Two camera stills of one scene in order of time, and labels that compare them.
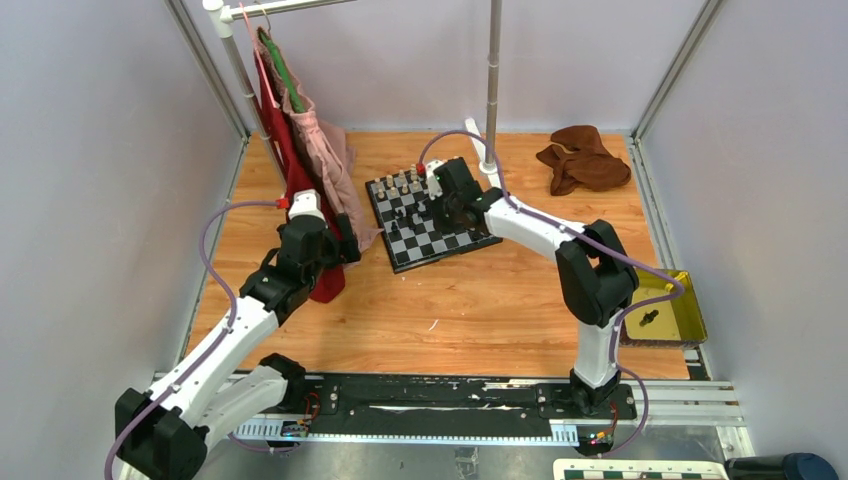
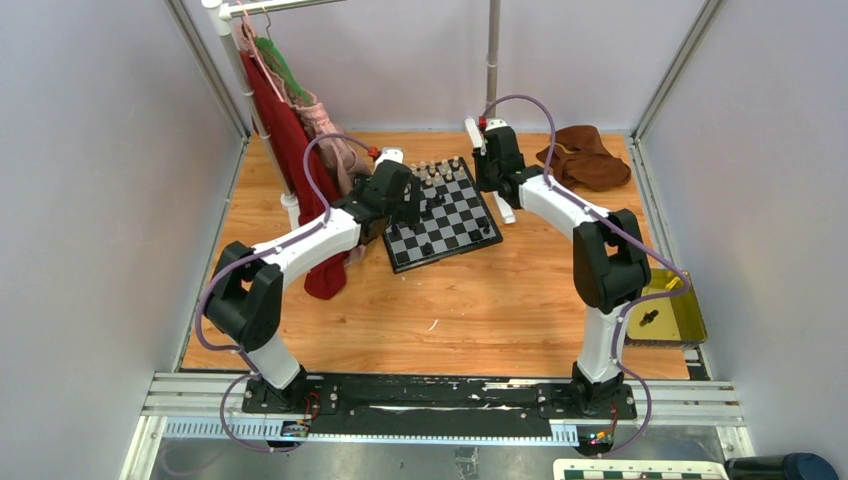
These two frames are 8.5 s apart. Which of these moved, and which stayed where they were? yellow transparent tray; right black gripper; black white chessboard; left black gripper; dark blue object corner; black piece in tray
Moved: left black gripper; right black gripper
Stayed: dark blue object corner; black white chessboard; black piece in tray; yellow transparent tray
